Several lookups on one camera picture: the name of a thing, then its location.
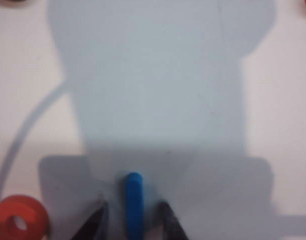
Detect orange letter O magnet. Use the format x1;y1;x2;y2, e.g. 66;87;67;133
0;194;50;240

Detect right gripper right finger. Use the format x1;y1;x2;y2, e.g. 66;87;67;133
156;201;190;240

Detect blue letter I magnet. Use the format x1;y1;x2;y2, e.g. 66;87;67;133
124;172;145;240

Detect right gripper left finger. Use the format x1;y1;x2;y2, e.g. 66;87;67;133
71;199;110;240

